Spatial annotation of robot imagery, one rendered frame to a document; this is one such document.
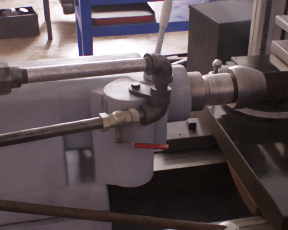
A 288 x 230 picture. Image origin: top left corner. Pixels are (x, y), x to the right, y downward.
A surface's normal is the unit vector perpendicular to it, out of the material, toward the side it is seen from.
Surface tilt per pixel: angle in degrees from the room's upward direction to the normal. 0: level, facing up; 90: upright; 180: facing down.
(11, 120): 79
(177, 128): 0
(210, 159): 0
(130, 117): 68
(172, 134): 0
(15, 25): 90
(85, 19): 90
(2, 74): 56
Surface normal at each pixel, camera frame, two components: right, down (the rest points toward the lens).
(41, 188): 0.18, 0.09
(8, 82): 0.48, 0.58
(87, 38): 0.21, 0.47
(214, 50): -0.94, 0.17
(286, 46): 0.00, -0.88
